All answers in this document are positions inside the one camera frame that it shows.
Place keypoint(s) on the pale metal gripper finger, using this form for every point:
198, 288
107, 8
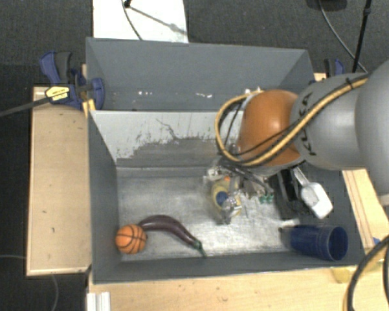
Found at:
229, 202
233, 213

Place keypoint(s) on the yellow and blue toy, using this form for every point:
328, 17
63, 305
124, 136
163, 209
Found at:
218, 195

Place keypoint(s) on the grey metal bin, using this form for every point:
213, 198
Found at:
168, 202

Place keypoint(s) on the purple toy eggplant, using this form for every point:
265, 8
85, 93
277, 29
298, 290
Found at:
171, 227

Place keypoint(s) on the dark blue cup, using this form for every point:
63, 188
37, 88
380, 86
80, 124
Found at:
314, 242

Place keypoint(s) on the orange toy basketball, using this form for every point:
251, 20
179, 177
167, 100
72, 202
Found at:
131, 239

